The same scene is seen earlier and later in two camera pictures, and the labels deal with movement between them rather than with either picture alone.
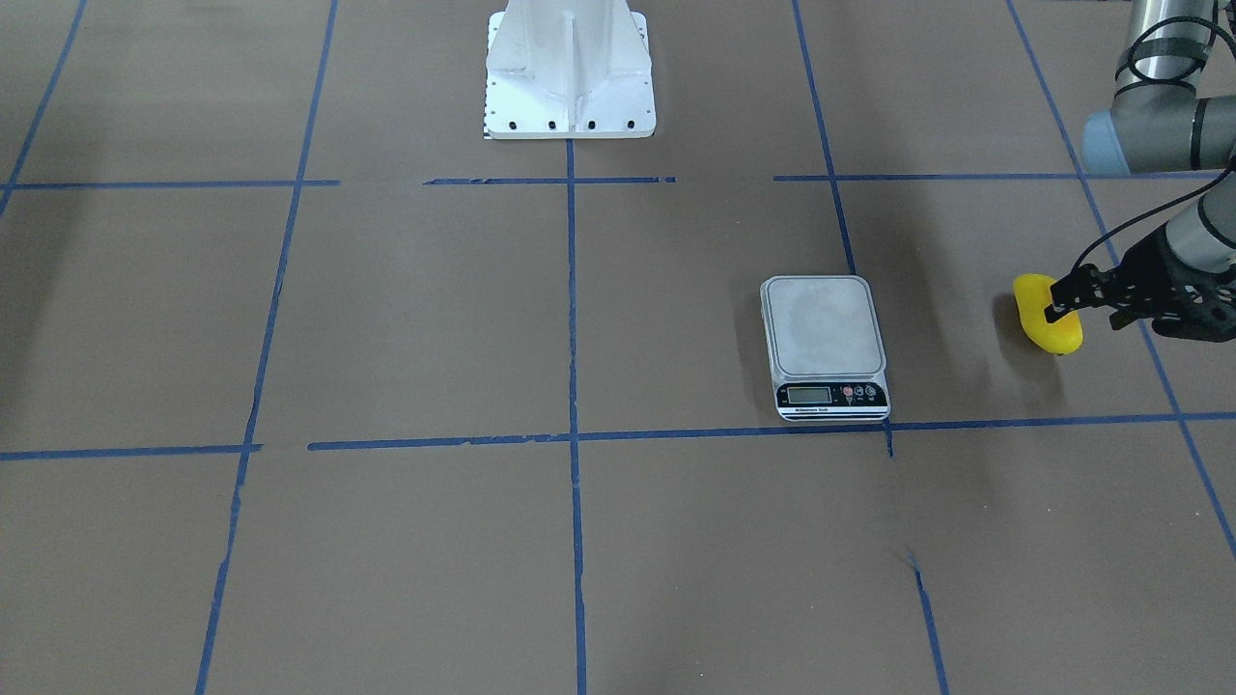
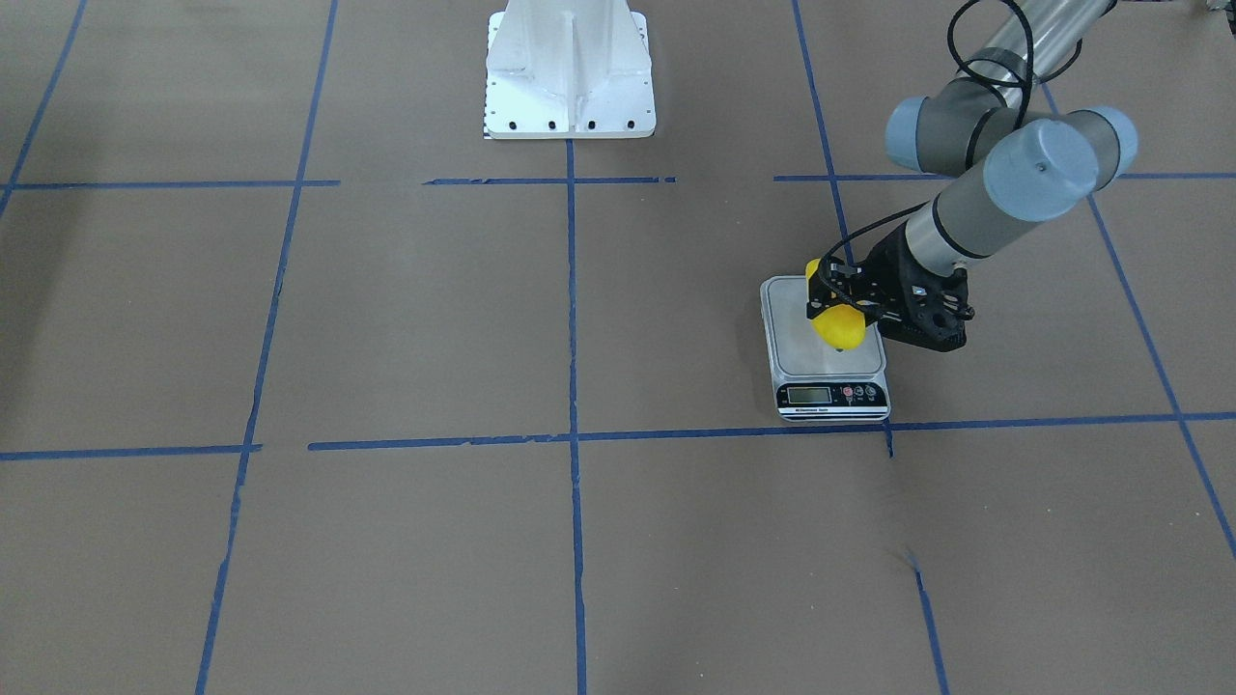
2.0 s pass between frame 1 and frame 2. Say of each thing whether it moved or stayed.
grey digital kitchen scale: stayed
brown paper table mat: stayed
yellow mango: moved
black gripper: moved
